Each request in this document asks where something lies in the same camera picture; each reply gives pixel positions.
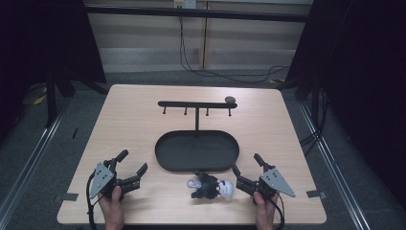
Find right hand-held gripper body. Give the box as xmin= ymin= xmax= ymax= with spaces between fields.
xmin=236 ymin=168 xmax=297 ymax=201

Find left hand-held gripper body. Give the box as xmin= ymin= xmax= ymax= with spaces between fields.
xmin=88 ymin=158 xmax=142 ymax=201

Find black and white plush keychain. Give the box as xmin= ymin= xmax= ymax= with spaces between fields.
xmin=186 ymin=170 xmax=236 ymax=202

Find black hook rack with tray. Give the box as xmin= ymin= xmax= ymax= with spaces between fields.
xmin=154 ymin=101 xmax=240 ymax=173

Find person's right hand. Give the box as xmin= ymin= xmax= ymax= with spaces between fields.
xmin=253 ymin=191 xmax=280 ymax=230

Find person's left hand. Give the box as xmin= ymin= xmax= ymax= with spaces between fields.
xmin=98 ymin=186 xmax=125 ymax=230

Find black stand leg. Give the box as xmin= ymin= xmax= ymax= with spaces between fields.
xmin=44 ymin=71 xmax=59 ymax=128

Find yellow object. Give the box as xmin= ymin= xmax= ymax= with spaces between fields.
xmin=33 ymin=93 xmax=48 ymax=106

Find dark curtain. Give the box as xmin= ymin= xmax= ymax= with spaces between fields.
xmin=0 ymin=0 xmax=107 ymax=142
xmin=284 ymin=0 xmax=406 ymax=212

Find black horizontal bar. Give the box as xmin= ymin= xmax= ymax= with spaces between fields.
xmin=83 ymin=4 xmax=310 ymax=24

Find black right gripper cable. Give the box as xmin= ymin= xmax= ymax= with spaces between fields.
xmin=273 ymin=191 xmax=286 ymax=230

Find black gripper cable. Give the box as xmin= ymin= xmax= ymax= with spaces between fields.
xmin=273 ymin=191 xmax=286 ymax=230
xmin=85 ymin=171 xmax=105 ymax=230

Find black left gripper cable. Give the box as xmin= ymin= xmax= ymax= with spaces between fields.
xmin=85 ymin=171 xmax=105 ymax=230

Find metal floor rail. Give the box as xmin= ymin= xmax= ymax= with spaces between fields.
xmin=0 ymin=102 xmax=70 ymax=221
xmin=298 ymin=101 xmax=372 ymax=230

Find black wall cable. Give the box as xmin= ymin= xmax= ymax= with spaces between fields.
xmin=178 ymin=7 xmax=291 ymax=84

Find white wall socket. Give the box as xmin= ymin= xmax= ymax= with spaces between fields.
xmin=173 ymin=0 xmax=197 ymax=10

